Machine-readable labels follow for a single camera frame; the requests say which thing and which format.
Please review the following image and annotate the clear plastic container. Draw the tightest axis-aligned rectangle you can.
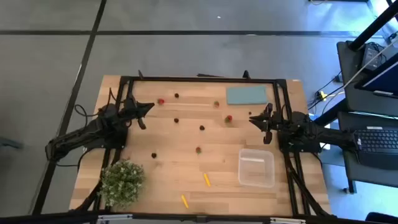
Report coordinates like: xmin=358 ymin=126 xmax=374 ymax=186
xmin=238 ymin=148 xmax=276 ymax=189

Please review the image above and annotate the green artificial potted plant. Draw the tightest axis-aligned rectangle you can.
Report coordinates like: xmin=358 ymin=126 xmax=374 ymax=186
xmin=98 ymin=158 xmax=146 ymax=209

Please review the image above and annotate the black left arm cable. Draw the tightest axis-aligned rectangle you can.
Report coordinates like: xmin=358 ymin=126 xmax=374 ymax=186
xmin=73 ymin=88 xmax=118 ymax=119

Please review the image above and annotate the black keyboard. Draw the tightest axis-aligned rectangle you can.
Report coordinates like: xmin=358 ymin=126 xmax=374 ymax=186
xmin=354 ymin=126 xmax=398 ymax=170

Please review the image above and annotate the black floor cable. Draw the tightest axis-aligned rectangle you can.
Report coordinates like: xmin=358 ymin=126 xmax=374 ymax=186
xmin=307 ymin=70 xmax=345 ymax=111

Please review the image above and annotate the black aluminium table frame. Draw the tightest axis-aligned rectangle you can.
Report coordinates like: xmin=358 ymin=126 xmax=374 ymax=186
xmin=70 ymin=70 xmax=336 ymax=218

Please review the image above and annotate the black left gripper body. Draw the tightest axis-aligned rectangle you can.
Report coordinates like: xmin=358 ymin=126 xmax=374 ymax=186
xmin=123 ymin=95 xmax=147 ymax=130

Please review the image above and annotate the white cable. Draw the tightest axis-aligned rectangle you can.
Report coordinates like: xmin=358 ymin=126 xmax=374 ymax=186
xmin=321 ymin=37 xmax=398 ymax=116

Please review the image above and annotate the grey chair base leg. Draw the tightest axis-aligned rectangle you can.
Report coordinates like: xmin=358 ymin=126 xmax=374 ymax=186
xmin=0 ymin=136 xmax=24 ymax=149

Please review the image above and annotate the black power adaptor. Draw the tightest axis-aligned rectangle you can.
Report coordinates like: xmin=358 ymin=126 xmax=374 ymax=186
xmin=362 ymin=43 xmax=385 ymax=71

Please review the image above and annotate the dark grey desk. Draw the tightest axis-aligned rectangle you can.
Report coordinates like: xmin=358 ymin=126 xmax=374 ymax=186
xmin=337 ymin=111 xmax=398 ymax=189
xmin=336 ymin=40 xmax=398 ymax=118

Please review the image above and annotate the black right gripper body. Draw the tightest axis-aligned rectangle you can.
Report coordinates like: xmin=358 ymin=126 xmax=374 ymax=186
xmin=263 ymin=103 xmax=284 ymax=145

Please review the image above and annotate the black computer monitor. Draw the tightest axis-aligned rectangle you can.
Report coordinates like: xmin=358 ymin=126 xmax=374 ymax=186
xmin=354 ymin=51 xmax=398 ymax=100

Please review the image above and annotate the silver bracket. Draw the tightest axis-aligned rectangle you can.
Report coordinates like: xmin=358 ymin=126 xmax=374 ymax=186
xmin=269 ymin=217 xmax=307 ymax=224
xmin=96 ymin=213 xmax=134 ymax=222

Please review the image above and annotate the black diagonal pole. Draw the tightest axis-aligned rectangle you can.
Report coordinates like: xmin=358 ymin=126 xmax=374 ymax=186
xmin=348 ymin=0 xmax=398 ymax=52

